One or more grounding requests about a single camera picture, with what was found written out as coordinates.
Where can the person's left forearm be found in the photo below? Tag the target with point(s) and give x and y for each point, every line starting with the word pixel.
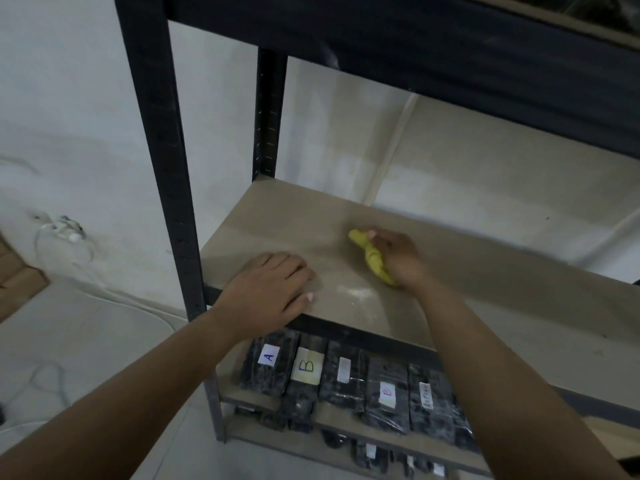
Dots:
pixel 115 409

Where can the yellow cleaning cloth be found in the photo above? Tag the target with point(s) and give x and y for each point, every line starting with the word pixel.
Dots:
pixel 372 259

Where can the person's left little finger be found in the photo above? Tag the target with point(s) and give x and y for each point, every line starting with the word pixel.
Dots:
pixel 254 261

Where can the row of black wrapped packets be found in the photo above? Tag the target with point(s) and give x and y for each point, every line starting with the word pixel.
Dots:
pixel 385 394

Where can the brown cardboard box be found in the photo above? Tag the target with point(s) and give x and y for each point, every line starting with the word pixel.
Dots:
pixel 20 284

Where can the person's right hand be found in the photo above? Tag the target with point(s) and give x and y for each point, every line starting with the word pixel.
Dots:
pixel 400 259

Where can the white wall socket plug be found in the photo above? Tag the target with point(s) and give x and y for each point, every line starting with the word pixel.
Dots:
pixel 67 229

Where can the person's left middle finger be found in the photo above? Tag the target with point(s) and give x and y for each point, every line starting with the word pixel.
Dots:
pixel 290 265

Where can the person's right fingers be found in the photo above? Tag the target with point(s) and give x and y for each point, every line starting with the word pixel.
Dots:
pixel 382 247

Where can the black metal shelving rack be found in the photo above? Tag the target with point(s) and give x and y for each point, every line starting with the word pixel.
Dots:
pixel 160 144

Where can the person's left hand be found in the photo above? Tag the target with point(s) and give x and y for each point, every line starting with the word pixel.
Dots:
pixel 260 299

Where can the person's right forearm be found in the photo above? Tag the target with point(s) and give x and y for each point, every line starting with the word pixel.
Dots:
pixel 500 384

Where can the person's left thumb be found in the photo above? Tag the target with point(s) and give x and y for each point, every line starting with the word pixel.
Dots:
pixel 299 302

